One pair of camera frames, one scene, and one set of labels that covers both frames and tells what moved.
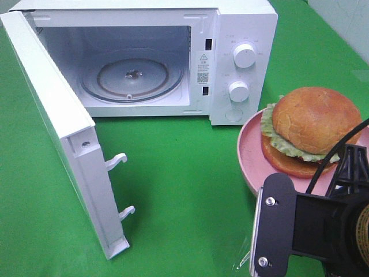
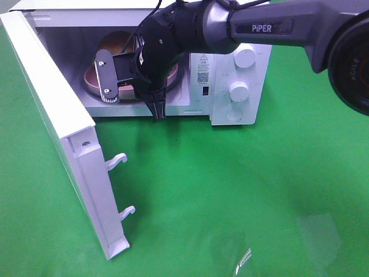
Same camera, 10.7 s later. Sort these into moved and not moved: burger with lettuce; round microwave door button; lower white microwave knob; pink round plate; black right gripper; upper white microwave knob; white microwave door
Moved: black right gripper; burger with lettuce; pink round plate
Not moved: white microwave door; upper white microwave knob; round microwave door button; lower white microwave knob
